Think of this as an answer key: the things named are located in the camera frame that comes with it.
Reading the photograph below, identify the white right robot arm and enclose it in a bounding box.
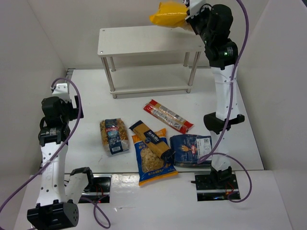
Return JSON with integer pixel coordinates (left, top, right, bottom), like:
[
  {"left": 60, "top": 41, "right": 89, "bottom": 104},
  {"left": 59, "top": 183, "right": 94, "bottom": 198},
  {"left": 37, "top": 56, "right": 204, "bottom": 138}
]
[{"left": 184, "top": 0, "right": 245, "bottom": 188}]

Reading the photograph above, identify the dark blue pasta box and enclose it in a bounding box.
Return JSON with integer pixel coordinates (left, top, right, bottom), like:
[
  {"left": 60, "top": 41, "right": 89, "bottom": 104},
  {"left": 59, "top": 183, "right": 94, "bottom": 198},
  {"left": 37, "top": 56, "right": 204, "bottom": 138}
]
[{"left": 170, "top": 134, "right": 212, "bottom": 168}]

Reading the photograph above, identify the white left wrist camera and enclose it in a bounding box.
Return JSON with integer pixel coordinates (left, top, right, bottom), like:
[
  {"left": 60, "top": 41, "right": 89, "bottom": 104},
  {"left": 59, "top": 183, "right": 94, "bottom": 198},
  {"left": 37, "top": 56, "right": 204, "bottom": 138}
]
[{"left": 52, "top": 83, "right": 71, "bottom": 103}]

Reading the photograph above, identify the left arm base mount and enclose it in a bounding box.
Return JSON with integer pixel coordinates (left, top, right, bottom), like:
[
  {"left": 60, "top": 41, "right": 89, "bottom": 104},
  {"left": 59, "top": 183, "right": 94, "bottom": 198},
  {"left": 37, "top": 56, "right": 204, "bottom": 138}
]
[{"left": 82, "top": 173, "right": 111, "bottom": 203}]

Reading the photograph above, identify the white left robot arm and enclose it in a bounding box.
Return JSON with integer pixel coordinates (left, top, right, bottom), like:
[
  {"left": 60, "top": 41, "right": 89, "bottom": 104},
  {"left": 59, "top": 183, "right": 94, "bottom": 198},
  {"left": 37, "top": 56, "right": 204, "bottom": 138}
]
[{"left": 27, "top": 96, "right": 94, "bottom": 230}]

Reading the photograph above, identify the white two-tier shelf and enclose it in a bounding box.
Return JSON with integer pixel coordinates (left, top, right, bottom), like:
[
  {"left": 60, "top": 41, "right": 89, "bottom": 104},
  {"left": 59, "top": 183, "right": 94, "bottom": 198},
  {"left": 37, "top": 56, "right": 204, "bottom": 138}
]
[{"left": 97, "top": 26, "right": 204, "bottom": 98}]

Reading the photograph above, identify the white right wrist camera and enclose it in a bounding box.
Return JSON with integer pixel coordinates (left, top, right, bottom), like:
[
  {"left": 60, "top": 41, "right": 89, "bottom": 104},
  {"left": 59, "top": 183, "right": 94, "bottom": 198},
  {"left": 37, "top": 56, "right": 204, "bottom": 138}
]
[{"left": 183, "top": 0, "right": 212, "bottom": 18}]

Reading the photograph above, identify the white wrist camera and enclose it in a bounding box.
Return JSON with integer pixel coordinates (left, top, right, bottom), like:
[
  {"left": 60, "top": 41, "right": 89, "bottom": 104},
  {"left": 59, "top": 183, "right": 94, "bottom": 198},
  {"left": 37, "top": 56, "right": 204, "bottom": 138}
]
[
  {"left": 183, "top": 0, "right": 212, "bottom": 18},
  {"left": 52, "top": 83, "right": 71, "bottom": 103}
]

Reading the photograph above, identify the yellow macaroni pasta bag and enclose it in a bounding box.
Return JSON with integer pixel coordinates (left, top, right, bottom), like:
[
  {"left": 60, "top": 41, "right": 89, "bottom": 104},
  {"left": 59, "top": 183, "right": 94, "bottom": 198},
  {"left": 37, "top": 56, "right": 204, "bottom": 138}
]
[{"left": 149, "top": 1, "right": 192, "bottom": 31}]

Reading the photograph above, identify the red spaghetti pasta packet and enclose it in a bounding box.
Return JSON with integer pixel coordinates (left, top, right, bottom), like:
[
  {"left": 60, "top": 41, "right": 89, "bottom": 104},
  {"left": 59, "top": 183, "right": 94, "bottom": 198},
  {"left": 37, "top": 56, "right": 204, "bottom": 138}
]
[{"left": 143, "top": 99, "right": 194, "bottom": 134}]

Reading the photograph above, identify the blue orange shell pasta bag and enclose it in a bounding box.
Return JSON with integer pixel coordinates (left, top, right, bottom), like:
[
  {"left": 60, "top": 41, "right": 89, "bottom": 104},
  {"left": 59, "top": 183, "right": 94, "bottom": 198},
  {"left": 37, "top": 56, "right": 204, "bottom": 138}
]
[{"left": 132, "top": 135, "right": 178, "bottom": 186}]

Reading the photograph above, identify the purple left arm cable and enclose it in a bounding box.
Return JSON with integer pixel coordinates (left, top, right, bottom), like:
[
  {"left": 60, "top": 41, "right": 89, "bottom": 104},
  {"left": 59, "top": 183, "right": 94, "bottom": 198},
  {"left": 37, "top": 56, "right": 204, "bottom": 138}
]
[{"left": 0, "top": 78, "right": 111, "bottom": 228}]

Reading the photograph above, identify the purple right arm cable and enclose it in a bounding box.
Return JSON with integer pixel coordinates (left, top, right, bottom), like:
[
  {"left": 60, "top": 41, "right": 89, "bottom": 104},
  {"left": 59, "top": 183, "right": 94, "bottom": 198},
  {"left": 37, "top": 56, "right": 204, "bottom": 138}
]
[{"left": 197, "top": 0, "right": 253, "bottom": 203}]

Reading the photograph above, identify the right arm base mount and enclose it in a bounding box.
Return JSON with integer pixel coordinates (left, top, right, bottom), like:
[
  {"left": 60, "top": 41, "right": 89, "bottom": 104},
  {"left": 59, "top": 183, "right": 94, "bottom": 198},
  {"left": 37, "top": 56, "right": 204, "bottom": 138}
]
[{"left": 191, "top": 166, "right": 241, "bottom": 201}]

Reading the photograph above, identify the Agnesi fusilli pasta bag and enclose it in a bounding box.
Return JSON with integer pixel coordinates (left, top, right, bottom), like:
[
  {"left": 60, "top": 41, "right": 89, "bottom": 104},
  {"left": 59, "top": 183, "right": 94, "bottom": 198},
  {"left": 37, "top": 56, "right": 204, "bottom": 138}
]
[{"left": 99, "top": 118, "right": 130, "bottom": 156}]

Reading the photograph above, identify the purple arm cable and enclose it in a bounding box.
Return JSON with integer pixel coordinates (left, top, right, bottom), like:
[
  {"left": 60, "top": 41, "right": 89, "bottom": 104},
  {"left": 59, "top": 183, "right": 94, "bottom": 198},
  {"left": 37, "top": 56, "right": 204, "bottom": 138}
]
[
  {"left": 0, "top": 78, "right": 111, "bottom": 228},
  {"left": 197, "top": 0, "right": 253, "bottom": 203}
]

